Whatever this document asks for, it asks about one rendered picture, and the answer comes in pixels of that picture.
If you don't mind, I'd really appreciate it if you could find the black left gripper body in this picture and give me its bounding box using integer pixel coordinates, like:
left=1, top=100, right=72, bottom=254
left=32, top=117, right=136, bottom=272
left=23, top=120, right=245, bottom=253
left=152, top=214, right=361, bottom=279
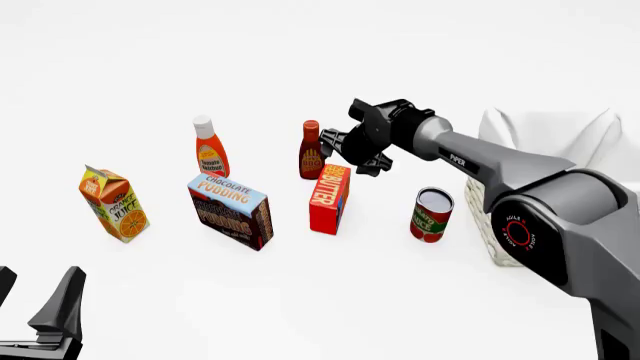
left=0, top=329, right=84, bottom=360

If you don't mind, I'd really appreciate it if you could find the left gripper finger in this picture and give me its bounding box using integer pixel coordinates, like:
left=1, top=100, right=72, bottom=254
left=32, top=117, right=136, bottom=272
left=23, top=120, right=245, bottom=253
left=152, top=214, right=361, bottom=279
left=26, top=265, right=88, bottom=341
left=0, top=265, right=18, bottom=307

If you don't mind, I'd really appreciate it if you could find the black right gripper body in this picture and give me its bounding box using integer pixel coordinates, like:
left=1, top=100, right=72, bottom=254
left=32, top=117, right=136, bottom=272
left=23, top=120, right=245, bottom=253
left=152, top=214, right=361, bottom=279
left=342, top=121, right=395, bottom=167

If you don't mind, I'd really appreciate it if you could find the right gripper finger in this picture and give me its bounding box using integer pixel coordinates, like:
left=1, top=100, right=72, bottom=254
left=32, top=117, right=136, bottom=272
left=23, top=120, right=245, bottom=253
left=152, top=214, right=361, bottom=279
left=318, top=127, right=352, bottom=159
left=355, top=151, right=395, bottom=178

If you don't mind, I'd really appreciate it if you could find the red butter box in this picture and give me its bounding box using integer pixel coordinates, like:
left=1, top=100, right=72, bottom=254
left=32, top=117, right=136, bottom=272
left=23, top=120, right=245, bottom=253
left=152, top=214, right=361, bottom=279
left=308, top=162, right=352, bottom=237

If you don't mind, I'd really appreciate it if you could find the white woven basket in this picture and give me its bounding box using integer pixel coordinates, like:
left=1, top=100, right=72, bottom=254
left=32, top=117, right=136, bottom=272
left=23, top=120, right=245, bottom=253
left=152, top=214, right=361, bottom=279
left=463, top=106, right=626, bottom=269

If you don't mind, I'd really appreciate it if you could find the dark red BBQ sauce bottle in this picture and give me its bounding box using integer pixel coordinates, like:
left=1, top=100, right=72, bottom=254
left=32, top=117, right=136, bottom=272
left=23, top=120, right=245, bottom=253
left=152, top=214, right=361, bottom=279
left=298, top=119, right=327, bottom=181

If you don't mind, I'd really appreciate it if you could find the tomato juice tin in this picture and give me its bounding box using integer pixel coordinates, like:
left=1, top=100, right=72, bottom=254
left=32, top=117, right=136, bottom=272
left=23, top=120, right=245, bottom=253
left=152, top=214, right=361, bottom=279
left=409, top=186, right=456, bottom=244

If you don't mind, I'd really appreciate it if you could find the orange juice carton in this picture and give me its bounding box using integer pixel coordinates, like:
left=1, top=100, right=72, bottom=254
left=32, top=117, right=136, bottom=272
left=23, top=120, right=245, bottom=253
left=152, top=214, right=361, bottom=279
left=78, top=163, right=151, bottom=244

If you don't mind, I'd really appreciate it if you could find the chocolate pudding box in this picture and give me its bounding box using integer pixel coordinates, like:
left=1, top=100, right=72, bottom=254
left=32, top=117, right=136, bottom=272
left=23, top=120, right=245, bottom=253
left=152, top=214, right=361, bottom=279
left=186, top=171, right=275, bottom=252

